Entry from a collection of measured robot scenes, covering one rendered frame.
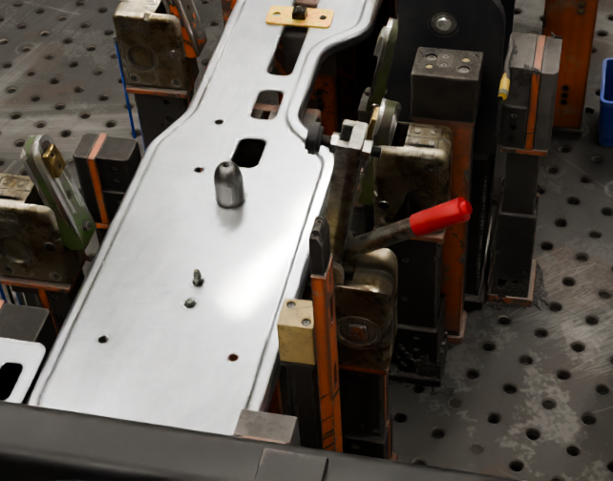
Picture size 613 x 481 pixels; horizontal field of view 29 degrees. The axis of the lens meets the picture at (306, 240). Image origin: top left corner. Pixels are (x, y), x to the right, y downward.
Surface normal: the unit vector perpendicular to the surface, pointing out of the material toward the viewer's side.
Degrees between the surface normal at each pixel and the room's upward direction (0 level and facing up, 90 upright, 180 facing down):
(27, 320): 0
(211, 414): 0
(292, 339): 90
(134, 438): 0
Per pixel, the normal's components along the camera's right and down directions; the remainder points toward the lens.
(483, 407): -0.05, -0.71
